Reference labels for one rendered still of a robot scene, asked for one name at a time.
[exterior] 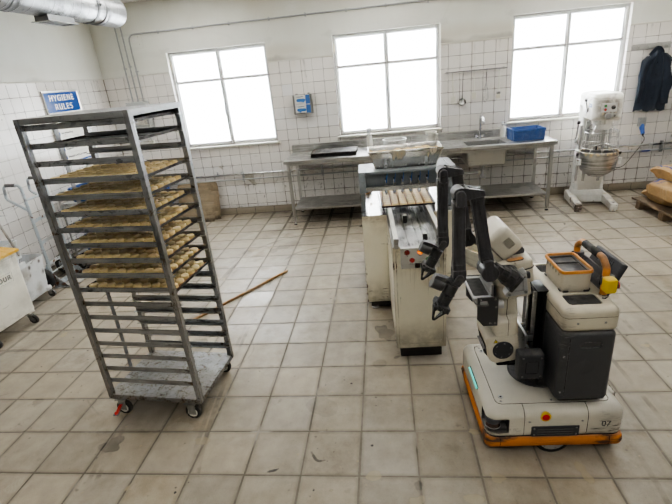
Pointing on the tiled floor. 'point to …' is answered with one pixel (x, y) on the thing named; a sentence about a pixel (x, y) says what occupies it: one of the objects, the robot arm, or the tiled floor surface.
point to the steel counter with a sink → (473, 144)
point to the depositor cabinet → (374, 240)
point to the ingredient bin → (13, 291)
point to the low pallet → (654, 207)
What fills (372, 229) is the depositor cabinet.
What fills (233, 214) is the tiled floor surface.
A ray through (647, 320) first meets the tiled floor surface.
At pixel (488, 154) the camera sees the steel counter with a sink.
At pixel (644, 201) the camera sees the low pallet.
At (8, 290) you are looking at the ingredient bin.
